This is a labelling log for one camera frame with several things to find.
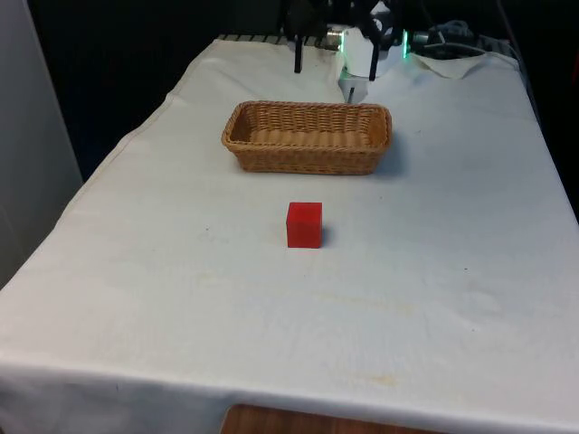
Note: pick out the red cube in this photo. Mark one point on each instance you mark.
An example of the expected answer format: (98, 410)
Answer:
(304, 228)

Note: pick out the wicker basket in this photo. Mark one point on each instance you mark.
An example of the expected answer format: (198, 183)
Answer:
(307, 156)

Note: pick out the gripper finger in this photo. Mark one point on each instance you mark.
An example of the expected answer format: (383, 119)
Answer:
(298, 56)
(372, 63)

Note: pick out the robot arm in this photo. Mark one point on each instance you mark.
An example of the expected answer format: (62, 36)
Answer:
(357, 52)

